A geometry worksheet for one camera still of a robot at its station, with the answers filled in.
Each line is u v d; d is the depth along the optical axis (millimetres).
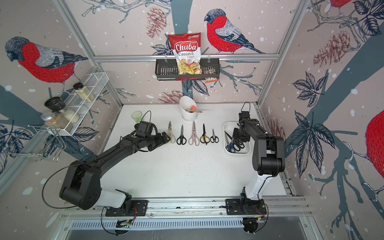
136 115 1097
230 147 936
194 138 1007
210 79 899
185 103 1047
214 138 1005
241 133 790
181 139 999
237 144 952
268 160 491
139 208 730
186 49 814
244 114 796
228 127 1037
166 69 951
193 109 1070
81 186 423
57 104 610
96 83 908
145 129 687
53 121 600
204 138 1001
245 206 670
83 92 744
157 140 789
